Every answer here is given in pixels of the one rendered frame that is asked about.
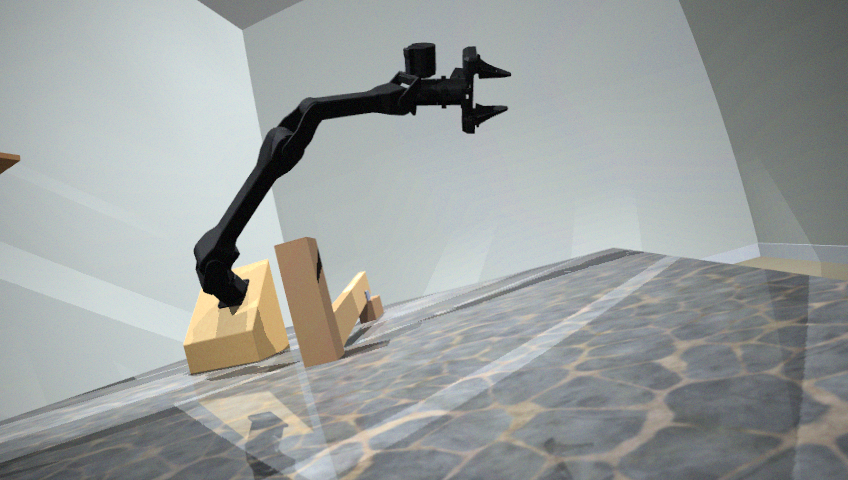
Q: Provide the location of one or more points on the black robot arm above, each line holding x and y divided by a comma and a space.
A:
283, 148

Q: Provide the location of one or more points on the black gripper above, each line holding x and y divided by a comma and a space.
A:
453, 91

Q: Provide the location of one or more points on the long tan wooden rail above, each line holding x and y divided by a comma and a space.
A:
349, 305

